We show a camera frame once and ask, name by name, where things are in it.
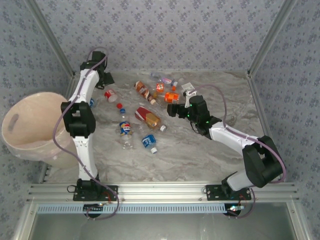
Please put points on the brown Nescafe bottle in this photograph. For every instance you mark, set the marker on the brown Nescafe bottle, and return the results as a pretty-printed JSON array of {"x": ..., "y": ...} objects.
[{"x": 142, "y": 90}]

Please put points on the red Coca-Cola label bottle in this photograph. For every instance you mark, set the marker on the red Coca-Cola label bottle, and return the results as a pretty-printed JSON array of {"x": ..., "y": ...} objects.
[{"x": 110, "y": 95}]

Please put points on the red and gold tea bottle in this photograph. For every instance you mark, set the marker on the red and gold tea bottle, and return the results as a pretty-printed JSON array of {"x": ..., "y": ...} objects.
[{"x": 148, "y": 118}]

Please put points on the clear Pepsi label bottle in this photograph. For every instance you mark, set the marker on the clear Pepsi label bottle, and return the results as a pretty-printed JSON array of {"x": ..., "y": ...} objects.
[{"x": 125, "y": 128}]

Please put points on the aluminium left side rail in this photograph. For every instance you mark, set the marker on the aluminium left side rail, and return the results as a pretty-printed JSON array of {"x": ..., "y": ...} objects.
[{"x": 71, "y": 85}]

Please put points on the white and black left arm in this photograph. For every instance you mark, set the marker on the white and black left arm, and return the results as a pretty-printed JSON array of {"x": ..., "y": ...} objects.
[{"x": 85, "y": 160}]

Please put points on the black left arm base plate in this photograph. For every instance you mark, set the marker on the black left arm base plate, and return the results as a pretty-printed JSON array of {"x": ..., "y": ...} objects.
[{"x": 82, "y": 195}]

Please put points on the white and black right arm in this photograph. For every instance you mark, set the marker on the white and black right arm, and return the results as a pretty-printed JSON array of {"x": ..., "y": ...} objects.
[{"x": 230, "y": 136}]

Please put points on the clear bottle purple label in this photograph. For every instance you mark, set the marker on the clear bottle purple label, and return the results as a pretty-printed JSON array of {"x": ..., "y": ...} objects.
[{"x": 165, "y": 80}]

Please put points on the orange NFC juice bottle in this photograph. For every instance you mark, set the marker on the orange NFC juice bottle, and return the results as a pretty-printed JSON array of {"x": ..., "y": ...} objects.
[{"x": 172, "y": 97}]

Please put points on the aluminium frame post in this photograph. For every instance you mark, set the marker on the aluminium frame post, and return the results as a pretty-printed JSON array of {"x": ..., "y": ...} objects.
[
  {"x": 269, "y": 37},
  {"x": 53, "y": 37}
]

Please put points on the blue label bottle white cap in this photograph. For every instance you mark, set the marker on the blue label bottle white cap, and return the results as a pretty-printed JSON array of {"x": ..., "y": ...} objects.
[{"x": 149, "y": 140}]

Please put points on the aluminium right rear frame post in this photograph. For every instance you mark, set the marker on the aluminium right rear frame post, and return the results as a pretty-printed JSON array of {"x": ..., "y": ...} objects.
[{"x": 269, "y": 37}]

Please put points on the small bottle orange star label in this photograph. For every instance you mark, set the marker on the small bottle orange star label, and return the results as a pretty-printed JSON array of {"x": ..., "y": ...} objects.
[{"x": 160, "y": 87}]

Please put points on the clear bottle white barcode label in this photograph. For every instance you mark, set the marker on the clear bottle white barcode label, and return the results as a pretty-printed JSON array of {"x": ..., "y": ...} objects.
[{"x": 187, "y": 86}]

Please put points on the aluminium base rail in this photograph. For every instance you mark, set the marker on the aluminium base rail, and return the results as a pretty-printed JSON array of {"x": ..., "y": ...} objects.
[{"x": 162, "y": 191}]

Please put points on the aluminium left rear frame post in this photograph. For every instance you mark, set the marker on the aluminium left rear frame post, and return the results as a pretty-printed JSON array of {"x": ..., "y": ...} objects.
[{"x": 53, "y": 37}]

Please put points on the aluminium right side rail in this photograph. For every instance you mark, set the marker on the aluminium right side rail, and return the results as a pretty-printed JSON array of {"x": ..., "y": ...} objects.
[{"x": 260, "y": 107}]

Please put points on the beige round bin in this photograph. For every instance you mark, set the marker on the beige round bin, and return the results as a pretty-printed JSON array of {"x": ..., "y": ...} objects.
[{"x": 32, "y": 120}]

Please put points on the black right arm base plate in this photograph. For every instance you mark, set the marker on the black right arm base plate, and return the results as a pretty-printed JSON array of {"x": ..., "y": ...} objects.
[{"x": 215, "y": 192}]

